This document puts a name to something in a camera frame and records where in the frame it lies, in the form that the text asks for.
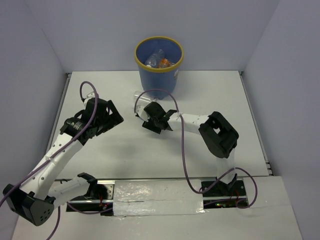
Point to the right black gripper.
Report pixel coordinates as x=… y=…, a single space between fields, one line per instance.
x=148 y=126

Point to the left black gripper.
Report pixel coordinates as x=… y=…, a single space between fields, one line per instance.
x=114 y=119

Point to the clear crushed bottle white cap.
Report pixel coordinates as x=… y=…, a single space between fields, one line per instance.
x=155 y=58

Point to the orange label long bottle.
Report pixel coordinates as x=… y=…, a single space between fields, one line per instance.
x=160 y=65

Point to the blue label clear bottle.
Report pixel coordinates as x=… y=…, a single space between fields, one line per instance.
x=142 y=115

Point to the short clear wide bottle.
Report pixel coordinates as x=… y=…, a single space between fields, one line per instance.
x=167 y=63

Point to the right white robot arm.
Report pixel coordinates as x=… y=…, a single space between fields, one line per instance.
x=217 y=133

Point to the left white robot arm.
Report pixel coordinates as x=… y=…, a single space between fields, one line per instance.
x=36 y=198

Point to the blue bin with yellow rim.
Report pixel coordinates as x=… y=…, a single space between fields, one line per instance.
x=160 y=80

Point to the silver foil sheet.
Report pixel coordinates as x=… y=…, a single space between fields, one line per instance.
x=155 y=198

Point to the black metal base rail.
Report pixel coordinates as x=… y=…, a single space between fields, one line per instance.
x=100 y=200

